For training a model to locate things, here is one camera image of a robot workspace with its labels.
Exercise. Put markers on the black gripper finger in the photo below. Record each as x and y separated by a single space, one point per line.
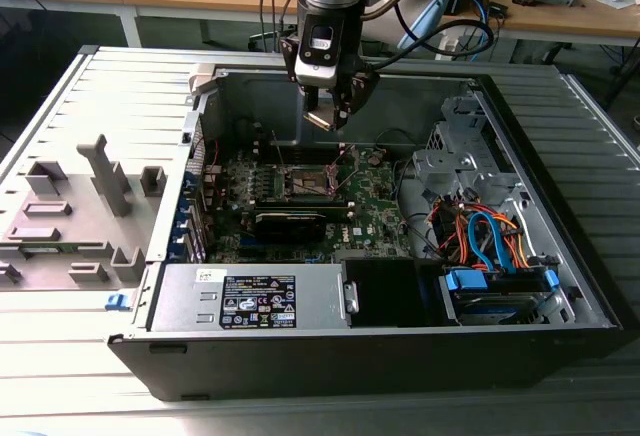
289 58
361 91

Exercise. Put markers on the silver CPU green edge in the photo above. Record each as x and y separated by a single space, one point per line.
320 120

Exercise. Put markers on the CPU socket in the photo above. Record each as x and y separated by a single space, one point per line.
307 183

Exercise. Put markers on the round coin cell battery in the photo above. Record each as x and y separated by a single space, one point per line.
375 159

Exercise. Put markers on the grey metal drive cage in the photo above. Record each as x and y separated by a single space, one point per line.
442 163

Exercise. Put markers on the green motherboard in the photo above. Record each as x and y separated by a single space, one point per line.
372 216

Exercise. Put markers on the green RAM stick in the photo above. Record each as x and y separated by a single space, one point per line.
300 203
47 250

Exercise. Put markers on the black graphics card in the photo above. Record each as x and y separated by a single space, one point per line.
290 230

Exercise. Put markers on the blue disk carrier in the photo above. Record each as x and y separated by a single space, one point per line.
465 280

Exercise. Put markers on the grey parts rack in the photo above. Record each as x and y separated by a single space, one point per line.
75 206

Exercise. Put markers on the silver hard disk drive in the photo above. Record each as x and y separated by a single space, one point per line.
500 312

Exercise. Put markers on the grey power supply unit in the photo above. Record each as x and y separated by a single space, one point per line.
175 306

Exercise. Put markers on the black grey PC case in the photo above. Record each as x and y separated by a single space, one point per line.
350 366

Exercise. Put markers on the blue plastic latch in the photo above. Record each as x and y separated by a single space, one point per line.
118 302

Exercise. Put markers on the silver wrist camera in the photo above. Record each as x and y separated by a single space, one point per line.
312 71

